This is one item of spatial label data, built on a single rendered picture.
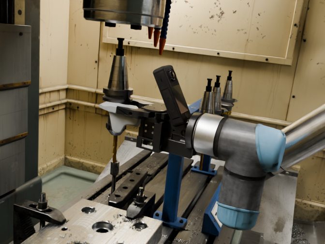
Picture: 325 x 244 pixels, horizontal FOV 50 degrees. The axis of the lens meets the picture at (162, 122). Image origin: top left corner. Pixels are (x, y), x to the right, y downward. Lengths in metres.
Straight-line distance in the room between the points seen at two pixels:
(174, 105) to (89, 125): 1.39
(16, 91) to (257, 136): 0.77
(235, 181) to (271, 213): 0.97
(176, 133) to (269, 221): 0.95
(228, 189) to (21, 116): 0.75
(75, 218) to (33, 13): 0.67
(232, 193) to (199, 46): 1.15
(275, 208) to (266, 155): 1.02
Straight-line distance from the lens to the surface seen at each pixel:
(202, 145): 0.63
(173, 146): 0.67
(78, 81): 2.00
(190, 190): 1.29
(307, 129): 0.73
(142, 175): 1.19
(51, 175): 2.04
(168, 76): 0.65
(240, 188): 0.63
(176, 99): 0.65
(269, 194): 1.65
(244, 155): 0.61
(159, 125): 0.66
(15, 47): 1.12
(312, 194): 1.80
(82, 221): 0.87
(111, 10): 0.65
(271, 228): 1.54
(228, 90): 1.29
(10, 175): 1.21
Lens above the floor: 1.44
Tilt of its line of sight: 14 degrees down
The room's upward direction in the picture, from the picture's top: 6 degrees clockwise
